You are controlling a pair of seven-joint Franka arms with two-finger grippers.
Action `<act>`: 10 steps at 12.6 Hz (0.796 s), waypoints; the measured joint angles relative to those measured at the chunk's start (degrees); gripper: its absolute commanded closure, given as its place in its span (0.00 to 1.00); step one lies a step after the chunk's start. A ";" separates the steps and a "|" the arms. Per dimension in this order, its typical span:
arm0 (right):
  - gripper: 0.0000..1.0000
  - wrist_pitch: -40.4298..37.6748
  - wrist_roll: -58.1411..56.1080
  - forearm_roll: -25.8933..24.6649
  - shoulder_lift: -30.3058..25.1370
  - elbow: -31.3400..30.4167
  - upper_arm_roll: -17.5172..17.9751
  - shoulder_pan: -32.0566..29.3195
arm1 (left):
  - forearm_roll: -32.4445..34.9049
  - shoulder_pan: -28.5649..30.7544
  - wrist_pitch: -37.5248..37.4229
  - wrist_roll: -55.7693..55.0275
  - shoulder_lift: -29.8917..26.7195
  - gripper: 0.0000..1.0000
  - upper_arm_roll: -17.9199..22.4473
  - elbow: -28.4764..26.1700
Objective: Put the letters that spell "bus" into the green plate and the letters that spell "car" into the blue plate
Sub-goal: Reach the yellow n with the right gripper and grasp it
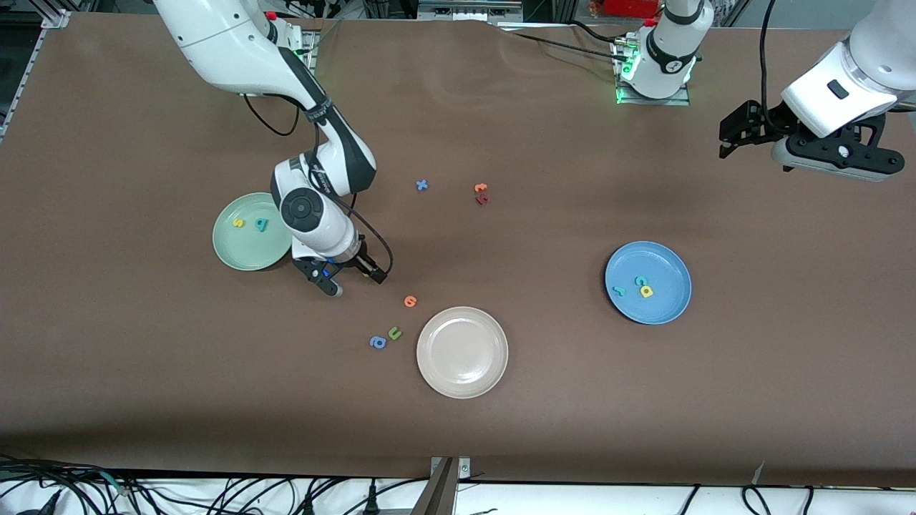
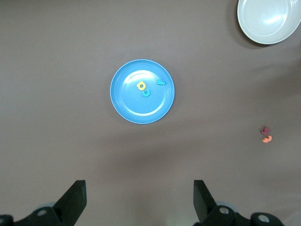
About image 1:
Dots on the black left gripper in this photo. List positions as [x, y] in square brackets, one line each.
[763, 124]

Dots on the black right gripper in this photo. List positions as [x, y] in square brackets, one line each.
[363, 262]

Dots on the teal foam letter g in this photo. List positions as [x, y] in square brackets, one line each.
[262, 226]

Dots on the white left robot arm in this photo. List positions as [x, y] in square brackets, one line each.
[669, 50]

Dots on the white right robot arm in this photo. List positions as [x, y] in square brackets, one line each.
[229, 43]

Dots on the blue foam letter a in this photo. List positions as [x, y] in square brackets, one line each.
[374, 345]

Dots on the beige plastic plate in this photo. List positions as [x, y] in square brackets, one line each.
[461, 352]

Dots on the green plastic plate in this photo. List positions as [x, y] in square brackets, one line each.
[243, 250]

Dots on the blue plastic plate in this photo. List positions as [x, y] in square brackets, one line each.
[665, 268]

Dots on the red box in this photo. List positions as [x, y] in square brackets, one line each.
[630, 7]

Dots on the brown table cover sheet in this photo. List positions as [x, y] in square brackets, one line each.
[143, 393]

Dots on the white paper scrap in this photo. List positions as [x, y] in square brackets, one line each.
[758, 470]

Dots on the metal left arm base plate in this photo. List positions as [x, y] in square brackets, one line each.
[633, 101]

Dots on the silver corner bracket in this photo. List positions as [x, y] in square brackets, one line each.
[464, 468]

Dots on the dark grey metal post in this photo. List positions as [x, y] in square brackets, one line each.
[444, 486]

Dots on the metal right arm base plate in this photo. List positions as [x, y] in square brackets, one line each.
[309, 41]

